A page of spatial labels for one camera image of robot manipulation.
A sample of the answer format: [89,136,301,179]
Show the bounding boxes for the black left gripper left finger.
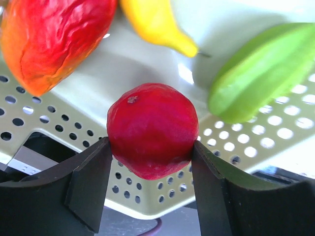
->
[0,137,112,236]

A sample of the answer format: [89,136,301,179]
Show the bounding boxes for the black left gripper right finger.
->
[191,141,315,236]

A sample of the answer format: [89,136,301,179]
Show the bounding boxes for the red pomegranate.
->
[106,83,199,180]

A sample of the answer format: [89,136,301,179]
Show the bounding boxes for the green perforated plastic basket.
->
[0,0,315,219]

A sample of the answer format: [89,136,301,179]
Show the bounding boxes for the green starfruit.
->
[208,23,315,123]

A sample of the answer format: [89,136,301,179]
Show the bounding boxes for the red orange mango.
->
[0,0,117,96]

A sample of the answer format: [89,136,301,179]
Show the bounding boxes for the yellow banana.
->
[119,0,211,58]

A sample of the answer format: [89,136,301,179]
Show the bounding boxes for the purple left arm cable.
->
[137,217,163,236]

